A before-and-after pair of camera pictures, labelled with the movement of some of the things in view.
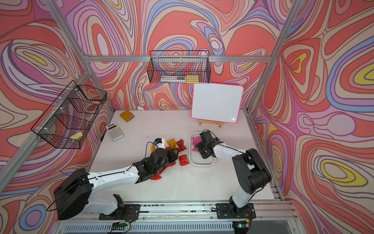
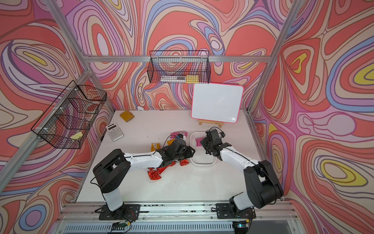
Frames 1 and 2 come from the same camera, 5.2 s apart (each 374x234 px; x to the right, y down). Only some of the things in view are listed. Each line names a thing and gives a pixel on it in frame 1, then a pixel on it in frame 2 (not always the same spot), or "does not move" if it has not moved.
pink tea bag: [196, 140] to [174, 135]
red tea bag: [156, 177] does not move
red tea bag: [183, 160] does not move
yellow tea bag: [172, 143] does not move
